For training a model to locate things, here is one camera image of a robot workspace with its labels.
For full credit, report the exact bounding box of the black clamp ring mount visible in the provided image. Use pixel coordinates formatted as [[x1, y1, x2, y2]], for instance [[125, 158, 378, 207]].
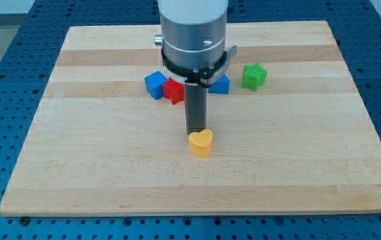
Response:
[[161, 45, 238, 88]]

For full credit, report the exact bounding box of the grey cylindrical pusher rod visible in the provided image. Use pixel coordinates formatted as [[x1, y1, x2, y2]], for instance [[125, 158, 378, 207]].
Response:
[[184, 84, 207, 135]]

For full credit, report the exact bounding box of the yellow heart block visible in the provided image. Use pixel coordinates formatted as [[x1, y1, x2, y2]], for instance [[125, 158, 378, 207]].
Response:
[[189, 129, 213, 157]]

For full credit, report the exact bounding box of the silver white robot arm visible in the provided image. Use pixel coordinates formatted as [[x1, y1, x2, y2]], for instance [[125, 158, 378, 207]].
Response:
[[155, 0, 237, 134]]

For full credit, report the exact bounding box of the blue triangular block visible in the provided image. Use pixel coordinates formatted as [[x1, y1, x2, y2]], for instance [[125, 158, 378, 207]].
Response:
[[208, 74, 230, 95]]

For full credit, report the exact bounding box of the red star block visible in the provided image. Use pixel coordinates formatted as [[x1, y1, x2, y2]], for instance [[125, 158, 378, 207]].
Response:
[[162, 77, 185, 105]]

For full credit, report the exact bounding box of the blue cube block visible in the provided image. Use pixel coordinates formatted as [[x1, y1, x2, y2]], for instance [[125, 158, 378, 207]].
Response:
[[144, 71, 167, 100]]

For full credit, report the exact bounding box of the green star block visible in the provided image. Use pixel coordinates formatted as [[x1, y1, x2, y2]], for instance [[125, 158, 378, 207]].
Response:
[[242, 63, 268, 92]]

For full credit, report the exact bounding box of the light wooden board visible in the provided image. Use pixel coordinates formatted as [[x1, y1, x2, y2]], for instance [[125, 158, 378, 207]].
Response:
[[0, 21, 381, 217]]

